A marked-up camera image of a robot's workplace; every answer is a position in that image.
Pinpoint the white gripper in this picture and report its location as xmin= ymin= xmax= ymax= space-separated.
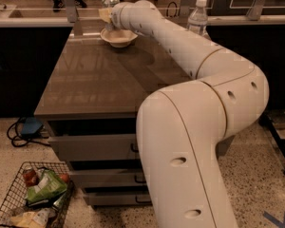
xmin=99 ymin=2 xmax=132 ymax=29

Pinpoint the green white 7up can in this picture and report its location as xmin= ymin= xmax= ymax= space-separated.
xmin=102 ymin=0 xmax=120 ymax=30

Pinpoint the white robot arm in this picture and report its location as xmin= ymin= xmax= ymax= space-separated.
xmin=99 ymin=0 xmax=269 ymax=228

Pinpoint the white paper bowl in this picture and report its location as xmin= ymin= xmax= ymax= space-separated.
xmin=100 ymin=28 xmax=138 ymax=48

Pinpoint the red soda can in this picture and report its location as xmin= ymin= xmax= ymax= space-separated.
xmin=23 ymin=166 xmax=39 ymax=187

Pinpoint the grey drawer cabinet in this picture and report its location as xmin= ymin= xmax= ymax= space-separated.
xmin=35 ymin=37 xmax=189 ymax=196

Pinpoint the clear plastic water bottle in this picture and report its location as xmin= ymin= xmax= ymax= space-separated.
xmin=187 ymin=0 xmax=208 ymax=36

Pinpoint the blue foot pedal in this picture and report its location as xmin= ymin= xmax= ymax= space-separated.
xmin=20 ymin=117 xmax=43 ymax=138

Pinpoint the top grey drawer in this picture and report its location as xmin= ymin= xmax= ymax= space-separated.
xmin=48 ymin=134 xmax=139 ymax=162

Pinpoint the grey drawer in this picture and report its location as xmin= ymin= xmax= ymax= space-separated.
xmin=84 ymin=193 xmax=152 ymax=206
xmin=69 ymin=169 xmax=146 ymax=188
xmin=48 ymin=134 xmax=139 ymax=162

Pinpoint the middle grey drawer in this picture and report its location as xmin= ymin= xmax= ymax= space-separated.
xmin=69 ymin=169 xmax=146 ymax=188

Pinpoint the red apple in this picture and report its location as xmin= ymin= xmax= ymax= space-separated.
xmin=59 ymin=174 xmax=69 ymax=183

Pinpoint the green chip bag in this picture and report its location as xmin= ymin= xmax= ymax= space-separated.
xmin=26 ymin=169 xmax=67 ymax=204

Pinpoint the bottom grey drawer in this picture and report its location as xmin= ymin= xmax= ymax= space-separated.
xmin=84 ymin=193 xmax=152 ymax=206

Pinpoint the yellow white snack bag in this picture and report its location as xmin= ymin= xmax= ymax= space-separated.
xmin=10 ymin=208 xmax=50 ymax=228

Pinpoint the blue floor tape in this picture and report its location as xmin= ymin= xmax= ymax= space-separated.
xmin=262 ymin=210 xmax=285 ymax=228

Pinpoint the black floor cable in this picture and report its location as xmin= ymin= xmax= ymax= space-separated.
xmin=6 ymin=117 xmax=51 ymax=149

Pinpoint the black cart frame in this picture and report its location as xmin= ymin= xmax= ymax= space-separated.
xmin=259 ymin=109 xmax=285 ymax=175

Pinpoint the black wire basket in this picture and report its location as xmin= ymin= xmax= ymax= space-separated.
xmin=0 ymin=161 xmax=74 ymax=228

